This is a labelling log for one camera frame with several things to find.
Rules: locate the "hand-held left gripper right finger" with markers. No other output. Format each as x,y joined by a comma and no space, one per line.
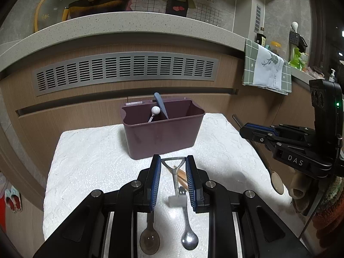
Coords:
192,182

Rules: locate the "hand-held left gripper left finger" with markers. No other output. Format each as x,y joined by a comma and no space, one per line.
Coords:
155,182

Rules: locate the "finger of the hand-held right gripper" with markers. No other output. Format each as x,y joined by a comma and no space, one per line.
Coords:
293,153
260,126

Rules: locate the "wooden chopstick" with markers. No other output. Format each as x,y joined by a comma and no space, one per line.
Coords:
180,178
185,176

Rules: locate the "long thin wooden spoon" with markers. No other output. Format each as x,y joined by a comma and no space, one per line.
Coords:
276,182

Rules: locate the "purple plastic utensil holder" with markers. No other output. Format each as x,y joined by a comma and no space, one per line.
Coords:
161,137

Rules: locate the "small metal spoon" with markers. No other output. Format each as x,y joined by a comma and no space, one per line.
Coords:
189,239

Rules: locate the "dark translucent plastic spoon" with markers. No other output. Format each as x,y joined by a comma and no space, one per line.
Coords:
150,240

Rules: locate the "person's right hand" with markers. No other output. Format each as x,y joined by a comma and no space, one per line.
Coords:
301,182

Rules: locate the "small white block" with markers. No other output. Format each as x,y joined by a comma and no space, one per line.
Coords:
177,201

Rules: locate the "pump soap bottle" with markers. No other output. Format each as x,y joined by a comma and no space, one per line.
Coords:
332,75

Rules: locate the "green checked towel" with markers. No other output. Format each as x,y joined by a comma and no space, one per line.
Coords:
266,67

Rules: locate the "white lace tablecloth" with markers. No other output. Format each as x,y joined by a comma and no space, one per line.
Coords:
94,172

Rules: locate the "green vegetable bag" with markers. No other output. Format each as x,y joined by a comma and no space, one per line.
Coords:
297,59

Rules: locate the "white ball-top utensil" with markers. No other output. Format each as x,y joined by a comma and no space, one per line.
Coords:
155,110

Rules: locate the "yellow-lid jar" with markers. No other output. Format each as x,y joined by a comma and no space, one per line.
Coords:
275,49

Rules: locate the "dark glass bottle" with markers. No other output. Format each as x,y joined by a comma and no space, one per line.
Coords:
260,36

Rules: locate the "white ladle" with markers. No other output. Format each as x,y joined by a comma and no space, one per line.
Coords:
294,26

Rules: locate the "grey ventilation grille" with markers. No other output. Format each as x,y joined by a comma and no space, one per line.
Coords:
126,70

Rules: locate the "patterned slippers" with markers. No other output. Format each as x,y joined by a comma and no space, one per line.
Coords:
12,200

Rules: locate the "glass lid yellow rim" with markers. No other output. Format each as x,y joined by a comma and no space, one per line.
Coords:
40,13

